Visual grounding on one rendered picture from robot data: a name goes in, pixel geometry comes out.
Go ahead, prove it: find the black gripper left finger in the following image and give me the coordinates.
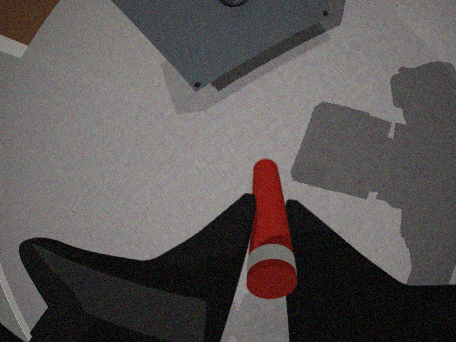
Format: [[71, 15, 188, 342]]
[[19, 194, 256, 342]]

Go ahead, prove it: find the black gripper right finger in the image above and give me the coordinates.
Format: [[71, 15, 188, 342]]
[[285, 199, 456, 342]]

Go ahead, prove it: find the red peg with white band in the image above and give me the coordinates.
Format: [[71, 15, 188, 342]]
[[245, 159, 297, 299]]

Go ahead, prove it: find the grey sloped panel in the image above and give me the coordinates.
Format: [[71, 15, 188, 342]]
[[111, 0, 332, 92]]

